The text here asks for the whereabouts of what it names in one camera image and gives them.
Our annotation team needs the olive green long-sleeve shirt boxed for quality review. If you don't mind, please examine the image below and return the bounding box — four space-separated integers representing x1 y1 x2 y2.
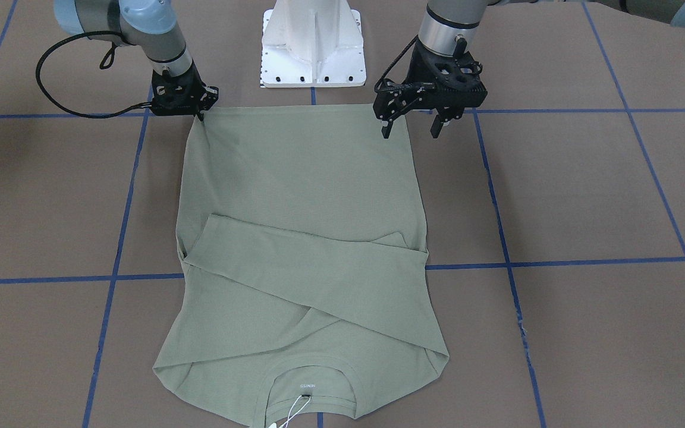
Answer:
154 105 449 427

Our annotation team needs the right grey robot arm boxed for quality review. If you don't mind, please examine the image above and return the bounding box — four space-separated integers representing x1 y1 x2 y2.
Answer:
36 1 219 120

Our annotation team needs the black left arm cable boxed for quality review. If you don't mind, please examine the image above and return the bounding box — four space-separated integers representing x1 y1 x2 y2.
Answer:
373 37 420 96

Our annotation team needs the white paper price tag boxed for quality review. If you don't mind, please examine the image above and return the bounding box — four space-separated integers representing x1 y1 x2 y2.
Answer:
267 395 313 428

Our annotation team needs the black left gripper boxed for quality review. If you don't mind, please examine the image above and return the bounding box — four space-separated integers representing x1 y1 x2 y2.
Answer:
373 36 488 139

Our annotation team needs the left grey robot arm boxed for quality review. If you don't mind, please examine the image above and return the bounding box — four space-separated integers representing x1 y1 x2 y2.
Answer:
373 1 685 137

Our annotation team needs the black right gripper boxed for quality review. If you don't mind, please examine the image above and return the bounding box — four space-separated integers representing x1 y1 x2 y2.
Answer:
150 64 219 122

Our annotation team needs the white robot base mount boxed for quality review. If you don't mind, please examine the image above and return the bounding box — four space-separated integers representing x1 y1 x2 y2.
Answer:
259 1 367 89

